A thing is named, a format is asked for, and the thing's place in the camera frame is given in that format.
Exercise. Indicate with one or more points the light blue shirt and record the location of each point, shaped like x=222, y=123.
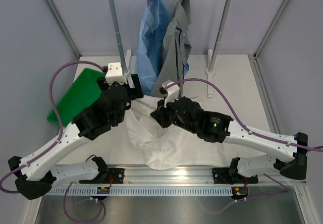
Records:
x=150, y=46

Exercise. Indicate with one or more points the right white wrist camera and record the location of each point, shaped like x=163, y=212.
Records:
x=170, y=91

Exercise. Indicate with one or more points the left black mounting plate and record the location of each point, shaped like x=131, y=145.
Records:
x=116, y=175

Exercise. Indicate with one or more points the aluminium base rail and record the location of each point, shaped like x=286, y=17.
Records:
x=138, y=175

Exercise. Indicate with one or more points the white slotted cable duct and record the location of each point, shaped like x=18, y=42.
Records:
x=142, y=191

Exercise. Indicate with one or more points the metal wire hanger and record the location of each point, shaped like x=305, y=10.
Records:
x=142, y=109

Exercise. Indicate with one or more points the black mounting plate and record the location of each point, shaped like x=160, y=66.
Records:
x=223, y=175
x=116, y=175

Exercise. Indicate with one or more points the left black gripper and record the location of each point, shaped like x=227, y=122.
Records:
x=137, y=93

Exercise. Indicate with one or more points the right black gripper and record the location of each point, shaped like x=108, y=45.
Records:
x=160, y=114

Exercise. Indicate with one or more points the white metal clothes rack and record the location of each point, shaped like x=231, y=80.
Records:
x=211, y=54

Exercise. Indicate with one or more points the grey shirt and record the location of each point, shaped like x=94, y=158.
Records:
x=176, y=47

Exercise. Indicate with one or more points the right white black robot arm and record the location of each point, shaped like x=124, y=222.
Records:
x=283, y=154

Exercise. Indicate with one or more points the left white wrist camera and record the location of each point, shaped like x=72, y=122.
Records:
x=115, y=74

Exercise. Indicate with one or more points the white shirt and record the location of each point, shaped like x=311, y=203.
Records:
x=171, y=147

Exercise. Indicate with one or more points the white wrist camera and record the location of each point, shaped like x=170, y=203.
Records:
x=170, y=91
x=115, y=74

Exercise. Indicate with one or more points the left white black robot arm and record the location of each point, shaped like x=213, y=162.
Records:
x=39, y=172

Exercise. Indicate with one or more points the green plastic tray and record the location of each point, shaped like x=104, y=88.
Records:
x=82, y=93

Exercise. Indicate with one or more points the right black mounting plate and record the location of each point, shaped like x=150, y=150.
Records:
x=223, y=175

